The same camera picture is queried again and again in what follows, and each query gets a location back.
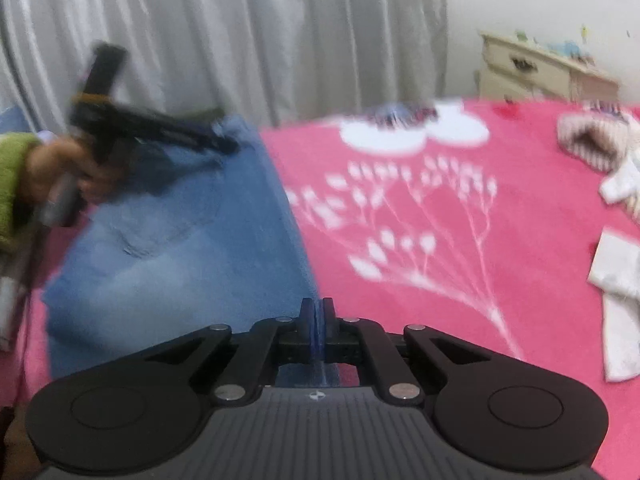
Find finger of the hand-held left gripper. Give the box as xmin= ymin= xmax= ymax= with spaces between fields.
xmin=150 ymin=106 xmax=241 ymax=157

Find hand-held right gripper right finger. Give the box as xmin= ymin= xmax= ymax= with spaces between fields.
xmin=322 ymin=297 xmax=491 ymax=406

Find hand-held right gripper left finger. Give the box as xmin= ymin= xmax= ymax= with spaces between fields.
xmin=145 ymin=297 xmax=315 ymax=406

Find blue denim jeans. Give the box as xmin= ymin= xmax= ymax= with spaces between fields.
xmin=41 ymin=112 xmax=321 ymax=381

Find person's left hand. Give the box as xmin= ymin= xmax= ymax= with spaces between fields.
xmin=27 ymin=137 xmax=127 ymax=207

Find grey satin curtain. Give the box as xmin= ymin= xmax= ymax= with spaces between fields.
xmin=0 ymin=0 xmax=448 ymax=133

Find pink floral blanket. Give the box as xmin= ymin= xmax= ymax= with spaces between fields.
xmin=0 ymin=97 xmax=640 ymax=480

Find white shirt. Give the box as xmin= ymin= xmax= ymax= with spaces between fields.
xmin=587 ymin=155 xmax=640 ymax=382

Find beige knitted sweater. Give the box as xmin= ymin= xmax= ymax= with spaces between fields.
xmin=557 ymin=110 xmax=640 ymax=173

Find cream nightstand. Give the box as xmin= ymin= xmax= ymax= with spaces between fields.
xmin=475 ymin=30 xmax=621 ymax=103

